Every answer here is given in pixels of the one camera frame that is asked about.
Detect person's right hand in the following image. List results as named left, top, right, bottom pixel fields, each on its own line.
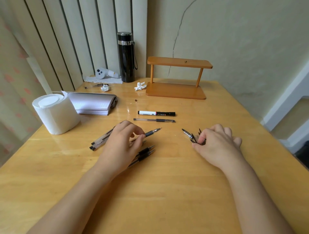
left=192, top=124, right=243, bottom=171

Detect person's left hand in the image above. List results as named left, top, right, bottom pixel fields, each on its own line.
left=95, top=121, right=146, bottom=180

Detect black grip gel pen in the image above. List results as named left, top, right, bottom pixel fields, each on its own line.
left=130, top=128, right=162, bottom=143

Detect person's left forearm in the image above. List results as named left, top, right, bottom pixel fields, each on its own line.
left=27, top=165, right=127, bottom=234

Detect person's right forearm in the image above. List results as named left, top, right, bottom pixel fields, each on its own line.
left=221, top=155, right=296, bottom=234

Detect capped clear gel pen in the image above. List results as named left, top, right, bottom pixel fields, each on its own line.
left=133, top=118, right=176, bottom=123

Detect white black marker pen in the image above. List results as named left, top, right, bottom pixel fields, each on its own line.
left=138, top=111, right=176, bottom=117

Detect white lined notebook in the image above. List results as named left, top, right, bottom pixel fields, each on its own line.
left=53, top=91, right=118, bottom=116

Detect wooden two-tier shelf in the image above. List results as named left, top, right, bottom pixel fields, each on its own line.
left=145, top=56, right=213, bottom=100

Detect thin dark pen refill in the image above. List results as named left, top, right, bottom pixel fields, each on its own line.
left=84, top=83, right=109, bottom=89

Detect white paper towel sheet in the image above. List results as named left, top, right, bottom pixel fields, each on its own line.
left=83, top=75, right=123, bottom=84

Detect white handheld controller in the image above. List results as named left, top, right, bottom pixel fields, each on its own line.
left=95, top=68, right=120, bottom=80

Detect black thermos bottle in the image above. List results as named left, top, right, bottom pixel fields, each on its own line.
left=117, top=31, right=138, bottom=83

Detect white toilet paper roll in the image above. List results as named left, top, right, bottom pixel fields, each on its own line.
left=32, top=94, right=81, bottom=135

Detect beige vertical blinds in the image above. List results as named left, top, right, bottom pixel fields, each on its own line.
left=23, top=0, right=148, bottom=92

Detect pink patterned curtain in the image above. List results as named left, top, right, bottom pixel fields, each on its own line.
left=0, top=0, right=52, bottom=167

